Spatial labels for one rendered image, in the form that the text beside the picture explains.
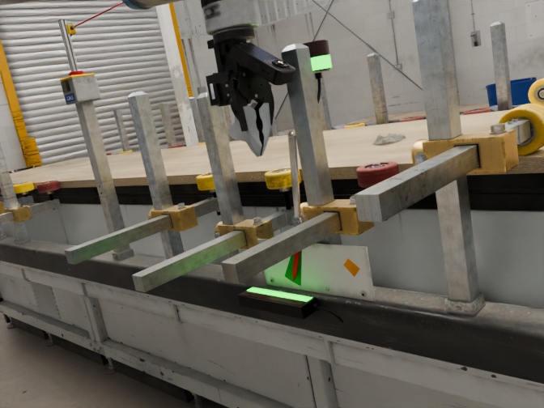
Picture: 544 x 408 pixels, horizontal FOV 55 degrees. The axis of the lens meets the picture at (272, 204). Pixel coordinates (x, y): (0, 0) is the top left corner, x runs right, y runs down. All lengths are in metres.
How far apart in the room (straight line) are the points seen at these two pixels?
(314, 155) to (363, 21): 8.70
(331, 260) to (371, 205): 0.41
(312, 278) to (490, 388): 0.35
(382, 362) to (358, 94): 8.85
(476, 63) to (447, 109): 7.83
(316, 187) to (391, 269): 0.33
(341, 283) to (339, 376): 0.55
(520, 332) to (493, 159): 0.24
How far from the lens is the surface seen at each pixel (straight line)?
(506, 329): 0.83
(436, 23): 0.78
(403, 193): 0.58
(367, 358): 1.05
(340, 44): 9.90
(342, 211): 0.90
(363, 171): 1.00
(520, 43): 8.35
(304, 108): 0.91
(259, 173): 1.29
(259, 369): 1.69
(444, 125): 0.78
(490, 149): 0.76
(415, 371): 1.00
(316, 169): 0.92
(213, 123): 1.09
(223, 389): 1.84
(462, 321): 0.85
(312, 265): 0.98
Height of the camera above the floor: 1.08
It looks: 12 degrees down
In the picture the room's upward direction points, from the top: 11 degrees counter-clockwise
